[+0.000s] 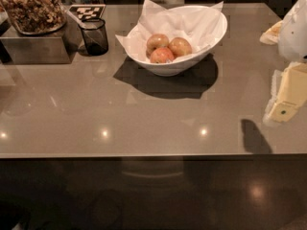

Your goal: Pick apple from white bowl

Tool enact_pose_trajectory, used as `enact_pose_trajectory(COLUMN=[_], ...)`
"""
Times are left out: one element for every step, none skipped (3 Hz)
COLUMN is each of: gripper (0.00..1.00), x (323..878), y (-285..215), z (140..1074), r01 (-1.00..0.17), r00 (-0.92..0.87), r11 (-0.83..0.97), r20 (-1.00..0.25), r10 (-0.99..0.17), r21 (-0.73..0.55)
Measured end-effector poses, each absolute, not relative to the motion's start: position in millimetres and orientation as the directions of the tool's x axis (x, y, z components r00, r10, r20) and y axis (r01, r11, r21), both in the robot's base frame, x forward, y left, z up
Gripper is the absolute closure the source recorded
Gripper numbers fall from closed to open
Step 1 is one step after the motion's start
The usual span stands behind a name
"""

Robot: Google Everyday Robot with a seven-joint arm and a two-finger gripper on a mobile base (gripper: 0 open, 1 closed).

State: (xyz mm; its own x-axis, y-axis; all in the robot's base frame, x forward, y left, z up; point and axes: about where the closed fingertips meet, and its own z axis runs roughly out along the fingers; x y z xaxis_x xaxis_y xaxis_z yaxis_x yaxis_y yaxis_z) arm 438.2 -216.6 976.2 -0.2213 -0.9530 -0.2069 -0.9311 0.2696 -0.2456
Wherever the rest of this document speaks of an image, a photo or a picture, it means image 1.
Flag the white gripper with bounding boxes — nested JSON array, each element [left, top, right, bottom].
[[260, 0, 307, 124]]

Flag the white ceramic bowl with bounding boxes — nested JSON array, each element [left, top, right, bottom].
[[134, 14, 227, 77]]

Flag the front red apple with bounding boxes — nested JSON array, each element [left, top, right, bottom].
[[150, 47, 175, 63]]

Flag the white paper liner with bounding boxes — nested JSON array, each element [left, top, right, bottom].
[[116, 0, 224, 62]]

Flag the black mesh cup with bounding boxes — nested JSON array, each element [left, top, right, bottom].
[[79, 18, 108, 56]]

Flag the black white marker card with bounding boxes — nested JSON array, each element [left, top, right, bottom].
[[69, 4, 106, 20]]

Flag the steel box stand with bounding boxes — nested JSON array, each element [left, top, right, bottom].
[[0, 18, 82, 64]]

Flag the glass jar of granola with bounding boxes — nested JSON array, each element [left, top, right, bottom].
[[0, 0, 66, 35]]

